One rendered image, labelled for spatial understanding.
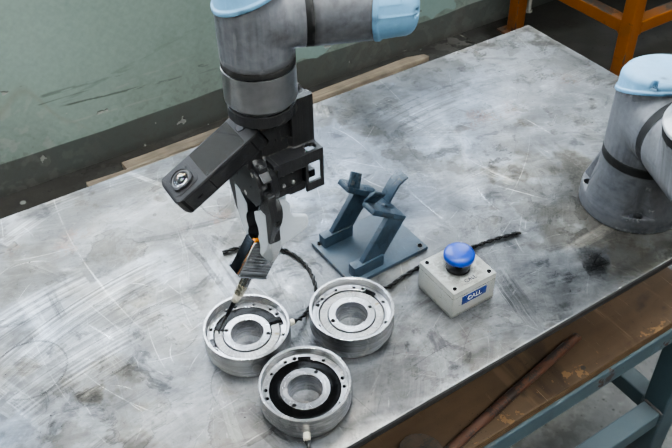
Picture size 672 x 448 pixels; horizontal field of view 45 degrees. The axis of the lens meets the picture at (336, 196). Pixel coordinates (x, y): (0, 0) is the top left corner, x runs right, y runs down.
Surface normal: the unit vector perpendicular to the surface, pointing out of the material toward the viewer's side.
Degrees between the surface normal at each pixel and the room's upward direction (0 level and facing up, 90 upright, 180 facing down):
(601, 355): 0
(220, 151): 29
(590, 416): 0
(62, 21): 90
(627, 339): 0
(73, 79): 90
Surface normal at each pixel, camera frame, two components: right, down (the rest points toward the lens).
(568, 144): -0.01, -0.77
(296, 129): 0.56, 0.52
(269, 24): 0.19, 0.58
